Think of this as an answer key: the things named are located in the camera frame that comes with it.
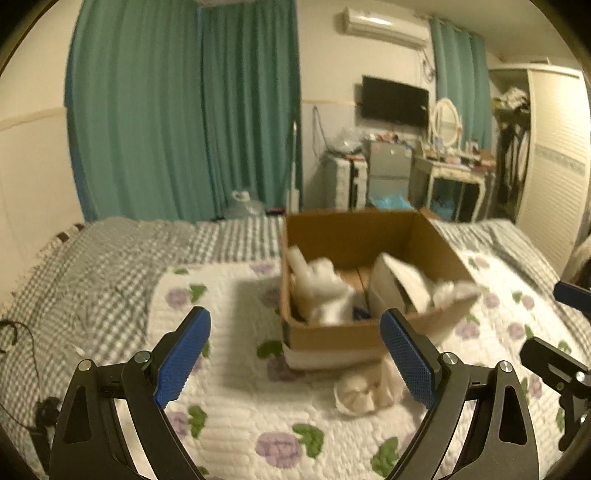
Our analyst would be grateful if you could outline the white suitcase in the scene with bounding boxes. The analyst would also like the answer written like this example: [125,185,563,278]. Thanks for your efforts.
[323,154,369,210]

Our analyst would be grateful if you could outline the white oval mirror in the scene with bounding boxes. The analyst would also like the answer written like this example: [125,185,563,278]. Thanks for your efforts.
[431,98,462,148]

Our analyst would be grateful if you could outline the clear water jug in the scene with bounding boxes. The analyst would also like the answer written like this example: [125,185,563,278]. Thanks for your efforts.
[224,190,267,220]

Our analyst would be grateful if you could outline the white pouch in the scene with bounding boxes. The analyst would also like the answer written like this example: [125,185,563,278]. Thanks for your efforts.
[369,253,435,315]

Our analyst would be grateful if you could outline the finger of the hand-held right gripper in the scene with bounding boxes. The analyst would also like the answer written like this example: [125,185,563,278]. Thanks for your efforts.
[521,337,591,450]
[554,281,591,319]

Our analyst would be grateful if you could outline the white air conditioner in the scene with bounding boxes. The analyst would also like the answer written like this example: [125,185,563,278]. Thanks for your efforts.
[342,7,429,47]

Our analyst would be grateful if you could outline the brown cardboard box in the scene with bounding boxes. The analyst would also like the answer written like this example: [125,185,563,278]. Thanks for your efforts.
[279,208,481,372]

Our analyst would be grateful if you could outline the clear plastic bag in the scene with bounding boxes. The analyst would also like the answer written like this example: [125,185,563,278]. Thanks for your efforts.
[330,127,365,155]

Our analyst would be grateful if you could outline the dark hanging clothes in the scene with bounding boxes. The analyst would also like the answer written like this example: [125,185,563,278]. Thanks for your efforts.
[494,88,532,217]

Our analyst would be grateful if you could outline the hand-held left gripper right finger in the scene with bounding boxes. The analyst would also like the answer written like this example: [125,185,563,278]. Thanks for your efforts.
[380,308,540,480]

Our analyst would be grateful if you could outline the small black device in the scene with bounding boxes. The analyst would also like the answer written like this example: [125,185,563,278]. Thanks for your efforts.
[34,399,61,428]

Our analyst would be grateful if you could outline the wide teal curtain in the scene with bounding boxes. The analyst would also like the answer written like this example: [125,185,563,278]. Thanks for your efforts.
[65,0,303,222]

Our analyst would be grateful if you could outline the black wall television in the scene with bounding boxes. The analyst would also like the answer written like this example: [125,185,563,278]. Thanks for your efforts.
[361,75,430,127]

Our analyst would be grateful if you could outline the narrow teal curtain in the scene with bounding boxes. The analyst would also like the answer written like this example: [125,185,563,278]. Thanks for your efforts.
[429,16,492,151]

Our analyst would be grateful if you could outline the white sock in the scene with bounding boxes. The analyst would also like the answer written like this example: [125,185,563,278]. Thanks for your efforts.
[288,247,365,324]

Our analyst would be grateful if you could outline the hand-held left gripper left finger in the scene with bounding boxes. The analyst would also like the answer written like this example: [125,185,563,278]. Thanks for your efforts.
[48,306,212,480]

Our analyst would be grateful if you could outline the white standing pole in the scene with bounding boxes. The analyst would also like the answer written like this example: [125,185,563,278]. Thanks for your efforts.
[287,120,301,215]

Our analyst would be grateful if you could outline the cream cloth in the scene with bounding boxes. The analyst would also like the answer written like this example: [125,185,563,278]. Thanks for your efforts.
[335,360,407,416]

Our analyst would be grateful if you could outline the blue plastic bag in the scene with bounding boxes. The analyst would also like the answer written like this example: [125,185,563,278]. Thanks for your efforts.
[369,194,411,210]

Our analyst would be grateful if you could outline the white wardrobe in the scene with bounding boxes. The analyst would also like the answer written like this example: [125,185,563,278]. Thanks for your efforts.
[489,65,591,273]

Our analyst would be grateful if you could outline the white floral quilt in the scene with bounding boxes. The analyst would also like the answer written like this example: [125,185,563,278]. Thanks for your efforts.
[115,256,591,480]

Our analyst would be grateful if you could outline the white vanity table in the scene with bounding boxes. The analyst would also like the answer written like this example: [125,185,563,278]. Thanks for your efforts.
[411,154,497,222]

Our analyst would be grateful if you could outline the grey mini fridge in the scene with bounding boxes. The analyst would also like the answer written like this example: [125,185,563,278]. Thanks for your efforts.
[367,140,414,208]

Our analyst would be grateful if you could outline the black cable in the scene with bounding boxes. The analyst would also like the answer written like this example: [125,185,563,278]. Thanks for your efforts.
[0,318,47,430]

